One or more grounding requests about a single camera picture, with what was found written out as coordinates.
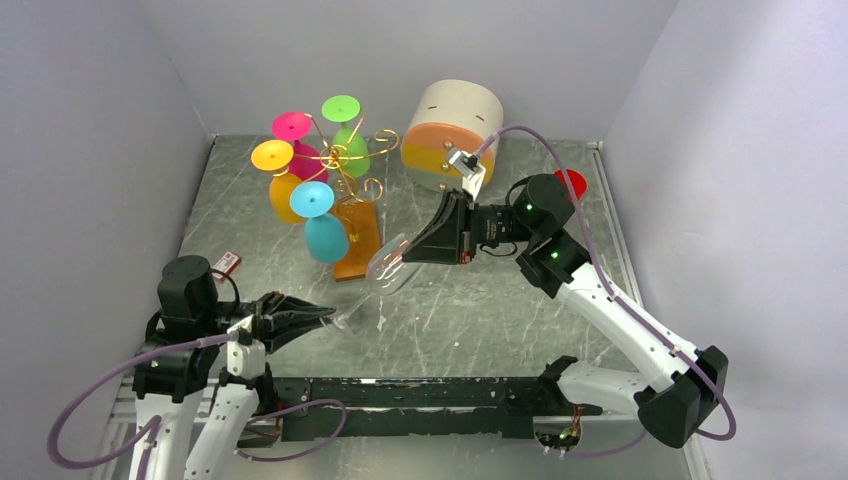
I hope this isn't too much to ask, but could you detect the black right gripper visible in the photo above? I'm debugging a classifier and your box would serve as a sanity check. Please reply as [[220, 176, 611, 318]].
[[401, 189, 538, 266]]

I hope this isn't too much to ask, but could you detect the clear plastic wine glass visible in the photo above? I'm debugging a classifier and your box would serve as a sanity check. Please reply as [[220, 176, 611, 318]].
[[321, 233, 423, 335]]

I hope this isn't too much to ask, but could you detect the blue plastic wine glass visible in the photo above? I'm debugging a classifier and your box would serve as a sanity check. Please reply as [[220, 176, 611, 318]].
[[290, 181, 349, 264]]

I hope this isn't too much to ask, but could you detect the green plastic wine glass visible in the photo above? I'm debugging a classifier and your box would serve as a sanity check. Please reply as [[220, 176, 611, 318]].
[[321, 94, 370, 178]]

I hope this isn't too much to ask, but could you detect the magenta plastic wine glass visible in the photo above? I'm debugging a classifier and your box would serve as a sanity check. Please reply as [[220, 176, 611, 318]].
[[271, 111, 329, 183]]

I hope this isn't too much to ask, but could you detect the orange plastic wine glass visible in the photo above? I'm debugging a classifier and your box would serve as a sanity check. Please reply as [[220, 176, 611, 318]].
[[251, 139, 305, 224]]

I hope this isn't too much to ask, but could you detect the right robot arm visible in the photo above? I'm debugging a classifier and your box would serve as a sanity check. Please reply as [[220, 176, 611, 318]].
[[402, 174, 728, 448]]

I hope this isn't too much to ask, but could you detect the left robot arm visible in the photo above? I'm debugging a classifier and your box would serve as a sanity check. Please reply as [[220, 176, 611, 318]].
[[131, 255, 335, 479]]

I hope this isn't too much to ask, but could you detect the red plastic wine glass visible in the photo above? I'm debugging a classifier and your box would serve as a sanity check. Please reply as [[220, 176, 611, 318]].
[[555, 169, 588, 203]]

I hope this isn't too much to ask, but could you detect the small red white box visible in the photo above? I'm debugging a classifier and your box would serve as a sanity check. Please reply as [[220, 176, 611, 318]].
[[212, 251, 242, 278]]

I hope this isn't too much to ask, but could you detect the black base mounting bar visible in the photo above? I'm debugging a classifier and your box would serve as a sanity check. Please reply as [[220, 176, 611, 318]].
[[257, 377, 602, 441]]

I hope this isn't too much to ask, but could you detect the round pastel drawer cabinet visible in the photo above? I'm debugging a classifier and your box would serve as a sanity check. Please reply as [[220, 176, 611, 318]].
[[401, 79, 504, 192]]

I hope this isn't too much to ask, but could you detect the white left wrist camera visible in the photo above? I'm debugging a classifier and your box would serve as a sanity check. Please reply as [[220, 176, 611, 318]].
[[226, 327, 266, 380]]

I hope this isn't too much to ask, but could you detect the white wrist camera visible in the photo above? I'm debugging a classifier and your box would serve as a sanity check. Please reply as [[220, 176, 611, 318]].
[[446, 148, 487, 201], [226, 327, 266, 380]]

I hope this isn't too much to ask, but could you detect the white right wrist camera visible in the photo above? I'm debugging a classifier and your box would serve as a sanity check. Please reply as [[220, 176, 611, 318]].
[[446, 148, 487, 201]]

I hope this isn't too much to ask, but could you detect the gold wire wine glass rack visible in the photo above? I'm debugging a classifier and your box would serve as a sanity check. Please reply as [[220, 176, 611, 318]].
[[303, 111, 400, 282]]

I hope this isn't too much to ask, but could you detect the aluminium frame rail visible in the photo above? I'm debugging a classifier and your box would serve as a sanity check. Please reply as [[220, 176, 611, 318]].
[[89, 377, 704, 480]]

